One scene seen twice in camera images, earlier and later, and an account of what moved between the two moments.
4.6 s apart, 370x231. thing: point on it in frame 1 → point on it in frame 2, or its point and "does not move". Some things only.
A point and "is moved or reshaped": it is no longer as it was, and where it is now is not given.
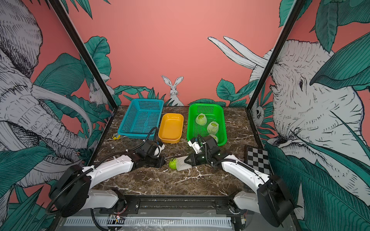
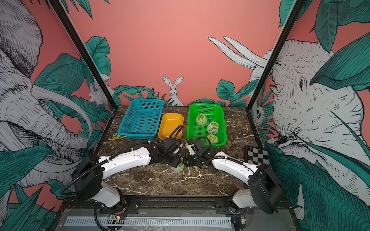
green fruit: (215, 137) is moved or reshaped
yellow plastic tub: (171, 128) does not move
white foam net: (201, 119) does not move
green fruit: (213, 128) does not move
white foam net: (181, 165) is moved or reshaped
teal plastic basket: (142, 119) does not move
